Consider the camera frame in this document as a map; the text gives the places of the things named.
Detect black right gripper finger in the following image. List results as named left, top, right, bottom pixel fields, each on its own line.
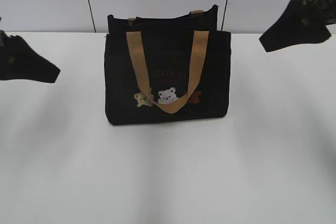
left=259, top=0, right=331, bottom=52

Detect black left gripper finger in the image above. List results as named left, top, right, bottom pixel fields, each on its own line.
left=1, top=34, right=60, bottom=81

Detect black canvas tote bag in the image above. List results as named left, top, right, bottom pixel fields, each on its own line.
left=104, top=5, right=231, bottom=125

